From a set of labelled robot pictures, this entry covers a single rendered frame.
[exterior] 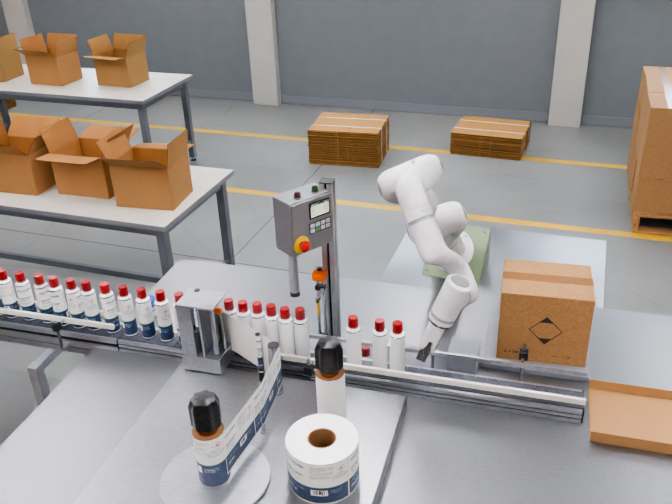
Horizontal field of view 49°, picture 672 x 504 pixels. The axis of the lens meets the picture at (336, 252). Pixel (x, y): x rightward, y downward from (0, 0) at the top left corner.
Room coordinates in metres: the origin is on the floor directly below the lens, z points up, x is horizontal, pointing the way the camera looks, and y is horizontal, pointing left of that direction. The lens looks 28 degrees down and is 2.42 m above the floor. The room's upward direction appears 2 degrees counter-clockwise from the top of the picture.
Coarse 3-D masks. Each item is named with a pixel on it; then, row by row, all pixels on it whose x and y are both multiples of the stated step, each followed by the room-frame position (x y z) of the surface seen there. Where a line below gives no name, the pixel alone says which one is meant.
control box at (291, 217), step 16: (288, 192) 2.17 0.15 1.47; (304, 192) 2.16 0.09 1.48; (320, 192) 2.16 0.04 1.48; (288, 208) 2.07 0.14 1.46; (304, 208) 2.10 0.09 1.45; (288, 224) 2.08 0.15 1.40; (304, 224) 2.10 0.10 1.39; (288, 240) 2.08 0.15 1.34; (304, 240) 2.09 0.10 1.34; (320, 240) 2.13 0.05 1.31
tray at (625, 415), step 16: (592, 384) 1.91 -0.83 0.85; (608, 384) 1.90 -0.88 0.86; (624, 384) 1.88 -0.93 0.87; (592, 400) 1.85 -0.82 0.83; (608, 400) 1.85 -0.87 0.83; (624, 400) 1.85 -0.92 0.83; (640, 400) 1.84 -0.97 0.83; (656, 400) 1.84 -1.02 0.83; (592, 416) 1.78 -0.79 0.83; (608, 416) 1.77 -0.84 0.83; (624, 416) 1.77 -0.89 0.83; (640, 416) 1.77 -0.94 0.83; (656, 416) 1.76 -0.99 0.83; (592, 432) 1.67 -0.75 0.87; (608, 432) 1.70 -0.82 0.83; (624, 432) 1.70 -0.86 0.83; (640, 432) 1.70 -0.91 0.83; (656, 432) 1.69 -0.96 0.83; (640, 448) 1.63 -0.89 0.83; (656, 448) 1.61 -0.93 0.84
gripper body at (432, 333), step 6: (432, 324) 1.91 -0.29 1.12; (426, 330) 1.92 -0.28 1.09; (432, 330) 1.90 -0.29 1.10; (438, 330) 1.89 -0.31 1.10; (444, 330) 1.91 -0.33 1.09; (426, 336) 1.90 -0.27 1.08; (432, 336) 1.89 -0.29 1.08; (438, 336) 1.89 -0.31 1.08; (420, 342) 1.92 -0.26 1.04; (426, 342) 1.90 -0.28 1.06; (432, 342) 1.89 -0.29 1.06; (432, 348) 1.89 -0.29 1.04
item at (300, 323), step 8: (296, 312) 2.07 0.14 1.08; (304, 312) 2.08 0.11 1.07; (296, 320) 2.07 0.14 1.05; (304, 320) 2.07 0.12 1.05; (296, 328) 2.06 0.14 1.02; (304, 328) 2.06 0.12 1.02; (296, 336) 2.06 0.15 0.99; (304, 336) 2.06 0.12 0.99; (296, 344) 2.06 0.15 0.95; (304, 344) 2.06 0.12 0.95; (296, 352) 2.07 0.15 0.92; (304, 352) 2.06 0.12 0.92
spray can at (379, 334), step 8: (376, 320) 1.99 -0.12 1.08; (384, 320) 1.99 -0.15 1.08; (376, 328) 1.98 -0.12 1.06; (384, 328) 1.99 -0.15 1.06; (376, 336) 1.97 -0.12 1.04; (384, 336) 1.97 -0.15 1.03; (376, 344) 1.97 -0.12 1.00; (384, 344) 1.97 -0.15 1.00; (376, 352) 1.97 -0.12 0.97; (384, 352) 1.97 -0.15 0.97; (376, 360) 1.97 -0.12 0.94; (384, 360) 1.97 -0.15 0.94; (384, 368) 1.97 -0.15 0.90
